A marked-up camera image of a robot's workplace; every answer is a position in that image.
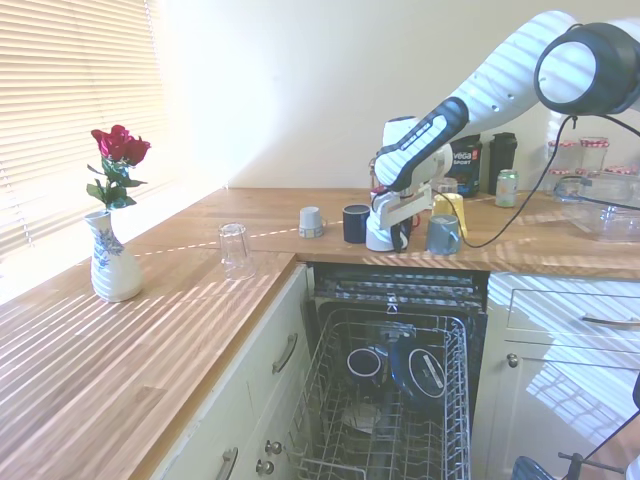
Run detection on grey mug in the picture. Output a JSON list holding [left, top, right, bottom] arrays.
[[424, 213, 463, 257]]

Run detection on open dishwasher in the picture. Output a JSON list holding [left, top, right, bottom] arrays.
[[294, 258, 492, 480]]

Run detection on dark blue oval bowl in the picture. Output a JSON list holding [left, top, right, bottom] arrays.
[[388, 341, 449, 407]]

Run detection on cream cabinet with drawers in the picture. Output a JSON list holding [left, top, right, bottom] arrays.
[[144, 262, 314, 480]]

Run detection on white IKEA mug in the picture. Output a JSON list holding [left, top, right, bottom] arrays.
[[365, 214, 397, 253]]

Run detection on black shaker bottle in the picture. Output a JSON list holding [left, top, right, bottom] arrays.
[[487, 131, 519, 197]]

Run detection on clear drinking glass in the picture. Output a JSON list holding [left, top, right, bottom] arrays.
[[217, 222, 258, 283]]

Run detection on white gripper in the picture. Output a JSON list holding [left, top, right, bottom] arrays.
[[372, 184, 434, 253]]

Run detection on red roses with green leaves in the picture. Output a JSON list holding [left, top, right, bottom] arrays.
[[85, 124, 153, 212]]

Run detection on yellow mug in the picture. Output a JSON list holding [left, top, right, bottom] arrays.
[[431, 192, 469, 239]]

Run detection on white vase blue floral print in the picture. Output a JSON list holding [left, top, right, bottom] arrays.
[[82, 209, 143, 304]]

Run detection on dark navy mug white rim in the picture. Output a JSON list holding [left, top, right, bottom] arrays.
[[345, 345, 389, 391]]

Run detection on large clear glass bowl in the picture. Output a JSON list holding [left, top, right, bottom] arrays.
[[553, 173, 640, 212]]

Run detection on white patterned cup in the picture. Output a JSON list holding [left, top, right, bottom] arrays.
[[298, 205, 329, 241]]

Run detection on cream cabinet with door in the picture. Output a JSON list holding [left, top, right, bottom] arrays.
[[482, 272, 640, 480]]

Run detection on black Vega Sport tub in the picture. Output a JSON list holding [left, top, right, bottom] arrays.
[[446, 134, 484, 198]]

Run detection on cream window blind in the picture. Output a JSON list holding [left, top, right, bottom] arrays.
[[0, 0, 167, 307]]

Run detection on metal bar drawer handle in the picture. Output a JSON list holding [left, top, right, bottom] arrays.
[[218, 446, 240, 480], [579, 312, 635, 326], [271, 332, 300, 375]]

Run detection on blue round object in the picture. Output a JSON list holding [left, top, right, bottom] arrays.
[[511, 455, 552, 480]]

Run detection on blue enamel mug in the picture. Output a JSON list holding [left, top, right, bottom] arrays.
[[341, 203, 372, 245]]

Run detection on green and white drink can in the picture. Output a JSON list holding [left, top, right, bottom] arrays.
[[494, 168, 519, 209]]

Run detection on white wire dish rack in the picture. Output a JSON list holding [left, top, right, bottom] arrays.
[[286, 308, 477, 480]]

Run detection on black metal clamp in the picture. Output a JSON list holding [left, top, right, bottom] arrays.
[[557, 449, 627, 480]]

